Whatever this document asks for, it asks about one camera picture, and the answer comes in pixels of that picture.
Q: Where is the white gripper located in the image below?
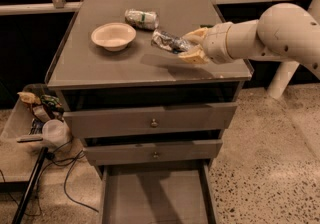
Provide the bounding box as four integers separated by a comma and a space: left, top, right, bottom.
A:
178, 22, 233, 64

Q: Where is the silver blue redbull can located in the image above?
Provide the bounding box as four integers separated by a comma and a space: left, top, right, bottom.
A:
151, 29, 194, 54

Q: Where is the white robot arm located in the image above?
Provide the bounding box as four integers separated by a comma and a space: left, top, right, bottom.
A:
178, 0, 320, 99

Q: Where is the silver green can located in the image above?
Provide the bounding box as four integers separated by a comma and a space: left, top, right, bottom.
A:
125, 9, 159, 30

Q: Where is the grey drawer cabinet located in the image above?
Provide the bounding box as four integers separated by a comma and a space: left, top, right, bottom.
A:
45, 0, 255, 224

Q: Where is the grey middle drawer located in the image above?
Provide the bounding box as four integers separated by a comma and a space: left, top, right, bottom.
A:
84, 140, 222, 166

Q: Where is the grey top drawer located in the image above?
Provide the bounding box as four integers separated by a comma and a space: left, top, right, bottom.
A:
64, 103, 237, 138

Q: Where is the green yellow sponge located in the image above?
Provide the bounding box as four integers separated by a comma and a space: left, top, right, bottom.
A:
200, 25, 213, 28

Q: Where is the white paper bowl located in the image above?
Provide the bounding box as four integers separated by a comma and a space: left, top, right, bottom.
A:
91, 23, 136, 52

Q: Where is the colourful snack bag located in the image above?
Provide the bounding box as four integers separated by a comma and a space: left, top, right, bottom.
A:
40, 94, 64, 113

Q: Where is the clear plastic cup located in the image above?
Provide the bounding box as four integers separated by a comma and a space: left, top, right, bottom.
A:
42, 119, 69, 146

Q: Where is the clear plastic bin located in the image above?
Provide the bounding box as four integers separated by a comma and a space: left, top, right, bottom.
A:
1, 84, 71, 151

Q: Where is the black pole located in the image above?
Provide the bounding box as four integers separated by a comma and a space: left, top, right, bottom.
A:
12, 147, 48, 224

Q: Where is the black cable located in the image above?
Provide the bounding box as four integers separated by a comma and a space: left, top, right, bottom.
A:
0, 136, 100, 217

